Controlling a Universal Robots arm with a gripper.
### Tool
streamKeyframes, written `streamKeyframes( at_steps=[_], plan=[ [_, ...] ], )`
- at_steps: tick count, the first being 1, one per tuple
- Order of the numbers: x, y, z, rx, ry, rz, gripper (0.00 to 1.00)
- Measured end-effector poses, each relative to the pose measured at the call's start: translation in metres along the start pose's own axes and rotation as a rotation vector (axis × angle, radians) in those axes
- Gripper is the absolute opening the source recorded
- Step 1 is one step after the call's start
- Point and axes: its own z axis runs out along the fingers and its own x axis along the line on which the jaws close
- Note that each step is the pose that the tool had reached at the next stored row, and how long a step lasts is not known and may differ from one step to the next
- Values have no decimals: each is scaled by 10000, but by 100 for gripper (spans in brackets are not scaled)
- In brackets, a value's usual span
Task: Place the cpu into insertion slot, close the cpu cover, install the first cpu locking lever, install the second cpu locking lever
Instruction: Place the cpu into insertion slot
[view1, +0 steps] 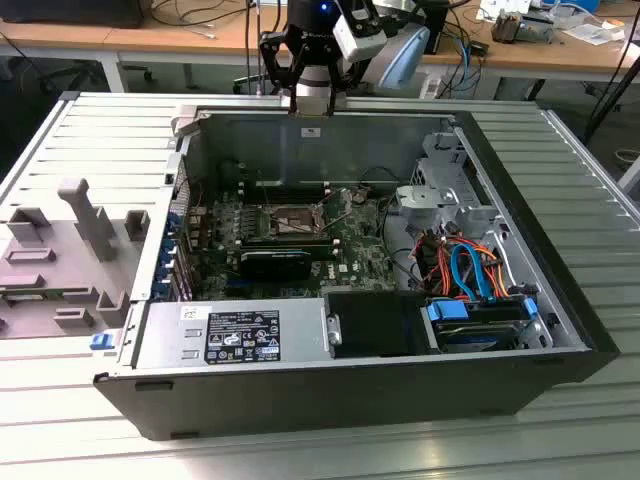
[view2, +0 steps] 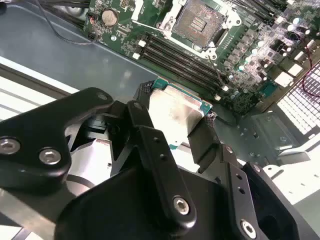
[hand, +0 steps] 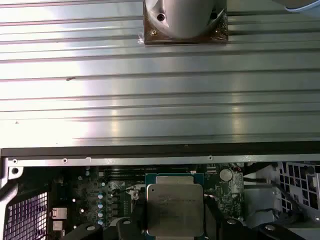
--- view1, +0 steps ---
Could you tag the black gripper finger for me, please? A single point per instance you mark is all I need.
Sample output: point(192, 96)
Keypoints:
point(275, 55)
point(335, 75)

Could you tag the silver CPU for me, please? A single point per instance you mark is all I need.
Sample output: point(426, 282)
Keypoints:
point(312, 115)

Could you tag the thin metal locking lever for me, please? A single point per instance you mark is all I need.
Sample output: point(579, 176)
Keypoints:
point(300, 226)
point(267, 197)

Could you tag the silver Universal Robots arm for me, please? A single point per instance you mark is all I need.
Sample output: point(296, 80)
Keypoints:
point(400, 60)

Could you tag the black RAM slot white clips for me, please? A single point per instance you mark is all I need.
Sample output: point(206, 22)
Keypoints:
point(285, 184)
point(287, 240)
point(285, 193)
point(287, 246)

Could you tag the CPU socket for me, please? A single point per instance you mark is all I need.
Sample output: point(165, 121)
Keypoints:
point(292, 222)

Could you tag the blue slot retainer clip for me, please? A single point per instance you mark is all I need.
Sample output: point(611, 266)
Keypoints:
point(169, 265)
point(168, 246)
point(161, 289)
point(173, 223)

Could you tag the black chair base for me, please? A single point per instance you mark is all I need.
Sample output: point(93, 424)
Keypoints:
point(250, 80)

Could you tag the white power strip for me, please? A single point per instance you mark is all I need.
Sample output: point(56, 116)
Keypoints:
point(431, 87)

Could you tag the tall black box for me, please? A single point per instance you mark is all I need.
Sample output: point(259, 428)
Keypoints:
point(439, 30)

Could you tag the round coin cell battery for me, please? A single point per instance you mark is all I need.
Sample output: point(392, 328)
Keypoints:
point(360, 196)

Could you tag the wooden desk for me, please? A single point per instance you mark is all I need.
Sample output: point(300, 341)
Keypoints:
point(150, 37)

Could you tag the silver drive cage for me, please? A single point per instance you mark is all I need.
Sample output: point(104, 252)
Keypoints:
point(425, 197)

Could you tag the green motherboard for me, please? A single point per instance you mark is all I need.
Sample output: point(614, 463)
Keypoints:
point(360, 250)

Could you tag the white cardboard box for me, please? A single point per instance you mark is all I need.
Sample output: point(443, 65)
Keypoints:
point(500, 7)

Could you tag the grey electronic device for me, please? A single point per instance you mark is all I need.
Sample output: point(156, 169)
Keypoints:
point(510, 27)

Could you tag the black graphics card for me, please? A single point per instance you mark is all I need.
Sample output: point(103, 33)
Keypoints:
point(275, 265)

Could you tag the black equipment case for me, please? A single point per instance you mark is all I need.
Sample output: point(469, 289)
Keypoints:
point(70, 12)

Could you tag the white paper sheet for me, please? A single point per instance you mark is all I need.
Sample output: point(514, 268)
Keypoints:
point(595, 32)

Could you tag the black stand leg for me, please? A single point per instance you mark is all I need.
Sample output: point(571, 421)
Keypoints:
point(607, 104)

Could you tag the grey parts rack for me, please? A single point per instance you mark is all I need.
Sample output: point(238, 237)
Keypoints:
point(65, 260)

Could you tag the hard disk in blue carrier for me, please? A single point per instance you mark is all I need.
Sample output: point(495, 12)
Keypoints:
point(475, 335)

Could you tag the silver power supply unit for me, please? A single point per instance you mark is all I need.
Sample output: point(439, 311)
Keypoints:
point(160, 330)

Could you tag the black open PC case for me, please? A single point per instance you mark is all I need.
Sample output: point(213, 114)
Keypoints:
point(300, 400)

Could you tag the blue case latch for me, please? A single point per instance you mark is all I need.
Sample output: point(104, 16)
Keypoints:
point(100, 341)

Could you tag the green RAM stick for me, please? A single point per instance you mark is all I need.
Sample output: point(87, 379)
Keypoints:
point(35, 297)

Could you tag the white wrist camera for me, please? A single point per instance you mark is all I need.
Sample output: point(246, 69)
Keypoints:
point(357, 40)

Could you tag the white case wall label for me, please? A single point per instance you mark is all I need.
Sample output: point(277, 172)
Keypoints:
point(310, 131)

